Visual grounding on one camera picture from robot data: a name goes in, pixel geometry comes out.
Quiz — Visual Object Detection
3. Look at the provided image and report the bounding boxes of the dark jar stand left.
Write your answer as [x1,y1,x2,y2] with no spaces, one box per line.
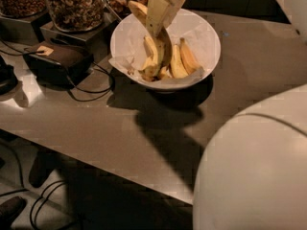
[0,11,51,45]

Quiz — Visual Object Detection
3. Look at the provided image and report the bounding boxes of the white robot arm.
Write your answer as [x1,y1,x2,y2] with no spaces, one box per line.
[156,14,307,230]

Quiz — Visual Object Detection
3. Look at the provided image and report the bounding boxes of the dark shoe on floor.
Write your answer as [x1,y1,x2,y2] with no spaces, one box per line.
[0,196,27,230]

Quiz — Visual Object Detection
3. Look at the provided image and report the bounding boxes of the brown box with label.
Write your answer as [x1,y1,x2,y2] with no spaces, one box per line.
[23,41,94,89]

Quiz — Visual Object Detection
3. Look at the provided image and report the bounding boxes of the dark jar stand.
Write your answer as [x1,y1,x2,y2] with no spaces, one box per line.
[40,12,118,61]
[0,11,51,45]

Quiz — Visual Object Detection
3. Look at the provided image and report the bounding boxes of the glass jar of mixed nuts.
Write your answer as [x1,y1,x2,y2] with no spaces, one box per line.
[45,0,104,33]

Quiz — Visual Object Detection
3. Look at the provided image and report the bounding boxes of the glass jar of almonds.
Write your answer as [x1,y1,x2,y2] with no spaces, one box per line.
[0,0,46,18]

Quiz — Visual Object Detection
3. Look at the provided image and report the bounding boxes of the black round object left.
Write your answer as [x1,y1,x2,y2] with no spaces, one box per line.
[0,56,18,95]

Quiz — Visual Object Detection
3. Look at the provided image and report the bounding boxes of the small banana bottom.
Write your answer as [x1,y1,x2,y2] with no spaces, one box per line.
[170,45,188,79]

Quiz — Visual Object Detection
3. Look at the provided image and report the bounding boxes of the black cable on table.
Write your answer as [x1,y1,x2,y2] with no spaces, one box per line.
[0,36,116,103]

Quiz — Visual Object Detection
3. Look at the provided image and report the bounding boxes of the black floor cable loops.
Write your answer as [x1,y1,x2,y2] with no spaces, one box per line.
[0,141,78,230]

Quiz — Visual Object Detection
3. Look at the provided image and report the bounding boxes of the white ceramic bowl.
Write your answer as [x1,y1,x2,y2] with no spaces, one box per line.
[109,5,222,93]

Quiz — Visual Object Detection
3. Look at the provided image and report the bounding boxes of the yellow banana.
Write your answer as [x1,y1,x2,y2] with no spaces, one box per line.
[139,35,164,81]
[128,1,172,67]

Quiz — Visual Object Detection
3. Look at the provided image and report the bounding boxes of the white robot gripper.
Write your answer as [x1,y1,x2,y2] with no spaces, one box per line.
[148,0,186,35]

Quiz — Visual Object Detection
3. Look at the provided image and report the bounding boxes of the orange-tinted banana right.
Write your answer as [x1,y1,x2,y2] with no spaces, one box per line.
[179,37,201,74]

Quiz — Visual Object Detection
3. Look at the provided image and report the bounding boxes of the dark jar stand middle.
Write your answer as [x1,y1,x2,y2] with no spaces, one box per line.
[40,12,118,61]

